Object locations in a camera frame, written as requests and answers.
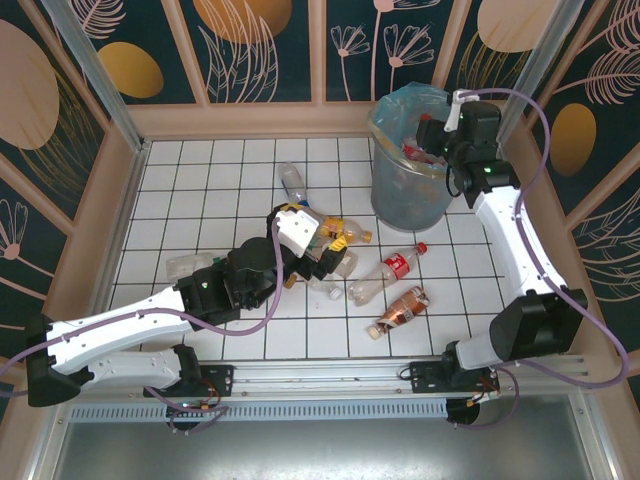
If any orange juice bottle yellow label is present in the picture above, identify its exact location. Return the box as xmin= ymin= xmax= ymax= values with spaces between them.
xmin=319 ymin=215 xmax=375 ymax=247

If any cola bottle red label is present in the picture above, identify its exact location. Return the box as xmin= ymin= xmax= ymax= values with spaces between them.
xmin=347 ymin=241 xmax=429 ymax=307

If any clear bottle blue label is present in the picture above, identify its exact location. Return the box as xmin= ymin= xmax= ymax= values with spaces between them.
xmin=277 ymin=161 xmax=309 ymax=206

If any crushed bottle brown label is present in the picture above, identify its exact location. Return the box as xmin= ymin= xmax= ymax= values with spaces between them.
xmin=368 ymin=285 xmax=432 ymax=342

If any grey metal mesh bin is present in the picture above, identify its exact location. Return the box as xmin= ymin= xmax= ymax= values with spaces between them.
xmin=369 ymin=114 xmax=455 ymax=232

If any blue plastic bin bag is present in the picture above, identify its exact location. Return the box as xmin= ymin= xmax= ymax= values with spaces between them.
xmin=371 ymin=82 xmax=454 ymax=177

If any clear bottle green cap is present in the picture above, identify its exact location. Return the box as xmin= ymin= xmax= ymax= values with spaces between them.
xmin=165 ymin=251 xmax=231 ymax=281

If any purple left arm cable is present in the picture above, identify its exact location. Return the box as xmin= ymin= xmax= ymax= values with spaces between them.
xmin=0 ymin=227 xmax=289 ymax=397

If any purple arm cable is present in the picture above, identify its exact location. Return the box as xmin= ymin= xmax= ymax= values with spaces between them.
xmin=0 ymin=227 xmax=289 ymax=397
xmin=452 ymin=87 xmax=630 ymax=431

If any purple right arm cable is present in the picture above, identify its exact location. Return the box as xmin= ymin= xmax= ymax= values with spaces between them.
xmin=452 ymin=87 xmax=630 ymax=431

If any aluminium frame post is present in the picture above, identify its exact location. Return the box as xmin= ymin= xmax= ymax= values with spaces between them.
xmin=496 ymin=0 xmax=575 ymax=147
xmin=39 ymin=0 xmax=152 ymax=152

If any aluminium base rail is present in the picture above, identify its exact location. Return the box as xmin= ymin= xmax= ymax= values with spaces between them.
xmin=199 ymin=353 xmax=590 ymax=397

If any grey slotted cable duct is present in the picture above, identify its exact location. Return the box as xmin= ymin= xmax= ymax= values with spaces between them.
xmin=67 ymin=398 xmax=450 ymax=422

